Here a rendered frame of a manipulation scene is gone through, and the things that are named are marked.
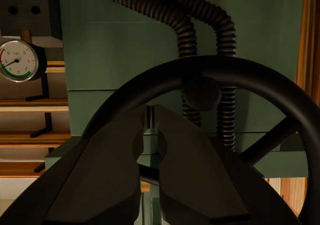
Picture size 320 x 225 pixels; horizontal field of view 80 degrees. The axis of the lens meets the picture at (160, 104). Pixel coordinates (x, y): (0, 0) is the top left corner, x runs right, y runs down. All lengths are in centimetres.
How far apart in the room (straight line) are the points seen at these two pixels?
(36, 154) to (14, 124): 58
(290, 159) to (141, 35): 39
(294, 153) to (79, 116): 44
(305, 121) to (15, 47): 39
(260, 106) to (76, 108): 36
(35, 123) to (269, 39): 343
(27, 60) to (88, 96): 11
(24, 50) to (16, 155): 361
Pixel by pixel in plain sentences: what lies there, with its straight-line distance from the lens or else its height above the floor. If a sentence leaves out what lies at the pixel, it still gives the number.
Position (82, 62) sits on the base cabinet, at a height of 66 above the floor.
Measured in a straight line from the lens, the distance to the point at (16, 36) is 40.
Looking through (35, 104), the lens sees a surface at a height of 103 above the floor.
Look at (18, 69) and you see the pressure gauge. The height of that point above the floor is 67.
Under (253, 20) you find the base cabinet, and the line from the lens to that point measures 42.
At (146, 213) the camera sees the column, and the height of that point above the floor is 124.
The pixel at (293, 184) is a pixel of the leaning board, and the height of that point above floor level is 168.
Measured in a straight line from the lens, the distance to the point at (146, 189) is 54.
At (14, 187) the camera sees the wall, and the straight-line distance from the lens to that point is 421.
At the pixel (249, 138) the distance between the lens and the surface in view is 43.
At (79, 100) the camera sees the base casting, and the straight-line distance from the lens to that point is 39.
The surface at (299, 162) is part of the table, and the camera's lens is 50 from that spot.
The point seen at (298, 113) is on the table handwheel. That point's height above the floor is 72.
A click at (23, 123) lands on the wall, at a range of 370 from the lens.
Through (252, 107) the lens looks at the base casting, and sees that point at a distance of 42.
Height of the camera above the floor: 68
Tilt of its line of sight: 9 degrees up
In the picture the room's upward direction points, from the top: 179 degrees clockwise
